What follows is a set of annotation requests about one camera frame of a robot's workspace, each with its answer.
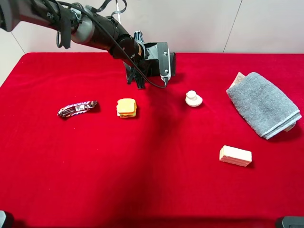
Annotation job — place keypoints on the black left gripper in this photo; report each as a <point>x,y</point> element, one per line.
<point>147,56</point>

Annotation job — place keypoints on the black leather glasses case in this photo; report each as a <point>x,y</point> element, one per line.
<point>172,64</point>

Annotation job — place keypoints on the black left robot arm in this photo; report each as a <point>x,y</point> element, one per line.
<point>83,25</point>

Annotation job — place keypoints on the toy sandwich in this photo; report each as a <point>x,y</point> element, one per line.
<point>126,108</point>

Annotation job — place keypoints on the white duck figurine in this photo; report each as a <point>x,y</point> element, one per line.
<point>192,99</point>

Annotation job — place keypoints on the brown chocolate bar wrapper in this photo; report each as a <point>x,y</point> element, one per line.
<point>75,109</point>

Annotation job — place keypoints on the paper towel label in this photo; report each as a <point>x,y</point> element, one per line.
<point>238,79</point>

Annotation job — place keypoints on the red velvet table cloth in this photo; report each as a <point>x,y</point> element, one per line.
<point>159,169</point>

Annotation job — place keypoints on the cream sponge cake block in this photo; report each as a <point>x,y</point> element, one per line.
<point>235,156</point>

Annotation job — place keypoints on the grey folded towel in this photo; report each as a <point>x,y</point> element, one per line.
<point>266,108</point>

